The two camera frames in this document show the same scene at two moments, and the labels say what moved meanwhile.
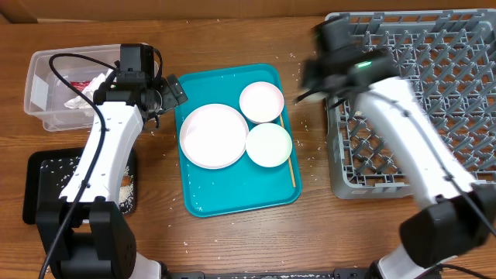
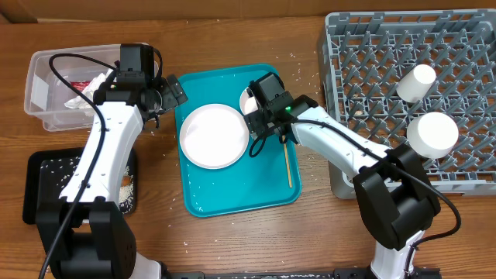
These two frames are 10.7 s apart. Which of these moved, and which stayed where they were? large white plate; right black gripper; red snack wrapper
Moved: right black gripper
Stayed: large white plate; red snack wrapper
